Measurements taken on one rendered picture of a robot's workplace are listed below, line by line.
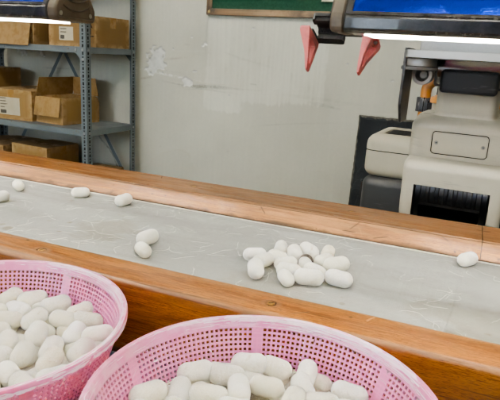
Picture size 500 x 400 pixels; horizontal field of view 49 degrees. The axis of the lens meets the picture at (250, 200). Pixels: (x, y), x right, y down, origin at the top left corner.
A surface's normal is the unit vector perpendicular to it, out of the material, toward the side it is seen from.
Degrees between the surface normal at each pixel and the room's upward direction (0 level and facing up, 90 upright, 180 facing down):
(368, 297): 0
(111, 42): 90
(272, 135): 90
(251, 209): 45
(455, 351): 0
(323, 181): 90
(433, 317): 0
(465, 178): 98
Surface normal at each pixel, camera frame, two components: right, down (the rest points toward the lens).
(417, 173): -0.43, 0.34
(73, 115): 0.85, 0.19
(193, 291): 0.06, -0.96
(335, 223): -0.22, -0.53
